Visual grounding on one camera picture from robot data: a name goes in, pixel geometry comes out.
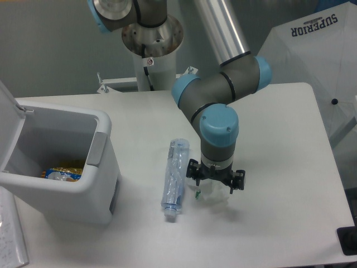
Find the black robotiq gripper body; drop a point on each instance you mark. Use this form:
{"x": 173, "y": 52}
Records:
{"x": 222, "y": 175}

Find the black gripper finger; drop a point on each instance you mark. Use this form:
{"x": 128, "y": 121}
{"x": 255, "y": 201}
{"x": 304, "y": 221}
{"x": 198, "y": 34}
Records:
{"x": 236, "y": 180}
{"x": 194, "y": 171}

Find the white paper wrapper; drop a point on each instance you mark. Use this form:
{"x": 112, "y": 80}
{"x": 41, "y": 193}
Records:
{"x": 209, "y": 191}

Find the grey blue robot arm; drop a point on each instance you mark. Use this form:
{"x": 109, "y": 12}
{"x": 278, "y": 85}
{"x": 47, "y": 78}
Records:
{"x": 204, "y": 102}

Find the white trash can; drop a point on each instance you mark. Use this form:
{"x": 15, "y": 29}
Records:
{"x": 37, "y": 136}

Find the crushed clear plastic bottle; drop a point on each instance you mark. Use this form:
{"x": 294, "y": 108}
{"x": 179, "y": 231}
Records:
{"x": 175, "y": 174}

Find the black device at edge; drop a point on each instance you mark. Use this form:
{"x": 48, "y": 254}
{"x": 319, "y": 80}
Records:
{"x": 347, "y": 239}

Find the yellow blue snack bag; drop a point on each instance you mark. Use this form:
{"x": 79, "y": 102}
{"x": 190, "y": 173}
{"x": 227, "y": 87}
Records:
{"x": 69, "y": 174}

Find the white superior umbrella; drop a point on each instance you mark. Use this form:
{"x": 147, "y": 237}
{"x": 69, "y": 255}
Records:
{"x": 320, "y": 50}

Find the white whiteboard with writing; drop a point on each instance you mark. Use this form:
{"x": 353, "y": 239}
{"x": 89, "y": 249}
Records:
{"x": 13, "y": 247}

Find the white metal base bracket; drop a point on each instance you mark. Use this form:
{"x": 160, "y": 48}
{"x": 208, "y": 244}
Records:
{"x": 111, "y": 85}

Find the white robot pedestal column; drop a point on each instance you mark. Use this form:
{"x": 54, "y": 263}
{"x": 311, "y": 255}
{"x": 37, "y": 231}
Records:
{"x": 154, "y": 53}

